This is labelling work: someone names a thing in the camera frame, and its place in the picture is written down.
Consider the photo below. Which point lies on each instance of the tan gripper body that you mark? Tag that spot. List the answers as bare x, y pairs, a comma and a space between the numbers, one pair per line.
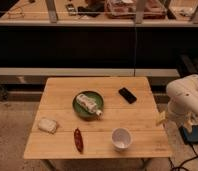
161, 118

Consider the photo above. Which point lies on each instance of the black eraser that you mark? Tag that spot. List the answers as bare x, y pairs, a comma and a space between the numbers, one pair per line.
127, 95

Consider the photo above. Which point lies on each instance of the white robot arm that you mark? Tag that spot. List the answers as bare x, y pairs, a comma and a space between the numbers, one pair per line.
183, 101

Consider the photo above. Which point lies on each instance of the white ceramic cup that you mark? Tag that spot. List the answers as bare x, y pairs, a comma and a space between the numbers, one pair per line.
121, 139

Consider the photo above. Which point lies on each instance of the blue black floor box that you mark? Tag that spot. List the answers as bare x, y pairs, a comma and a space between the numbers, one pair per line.
189, 137

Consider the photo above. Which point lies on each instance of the green plate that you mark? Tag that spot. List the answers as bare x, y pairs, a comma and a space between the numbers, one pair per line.
81, 112

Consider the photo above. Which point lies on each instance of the small labelled bottle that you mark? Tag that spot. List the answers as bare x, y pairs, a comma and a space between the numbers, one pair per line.
88, 104

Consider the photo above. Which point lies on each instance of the wooden table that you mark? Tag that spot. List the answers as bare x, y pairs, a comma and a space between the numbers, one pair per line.
148, 139

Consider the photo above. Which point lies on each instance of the red chili pepper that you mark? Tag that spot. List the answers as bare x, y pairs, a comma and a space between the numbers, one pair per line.
78, 140

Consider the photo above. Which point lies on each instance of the white wrapped packet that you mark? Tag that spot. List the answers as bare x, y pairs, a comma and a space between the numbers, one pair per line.
47, 125

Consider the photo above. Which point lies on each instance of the clear bag of items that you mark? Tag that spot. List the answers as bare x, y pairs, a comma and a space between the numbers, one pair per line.
127, 9

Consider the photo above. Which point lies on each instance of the black remote control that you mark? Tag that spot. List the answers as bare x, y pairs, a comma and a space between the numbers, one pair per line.
71, 9

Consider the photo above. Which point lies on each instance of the grey metal shelf frame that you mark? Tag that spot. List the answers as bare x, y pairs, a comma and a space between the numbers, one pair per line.
54, 12

